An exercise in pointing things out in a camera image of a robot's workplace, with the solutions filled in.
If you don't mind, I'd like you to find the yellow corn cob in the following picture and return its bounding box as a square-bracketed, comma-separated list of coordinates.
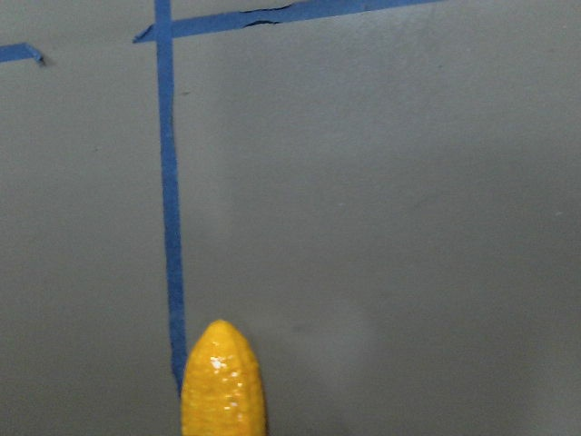
[181, 320, 267, 436]

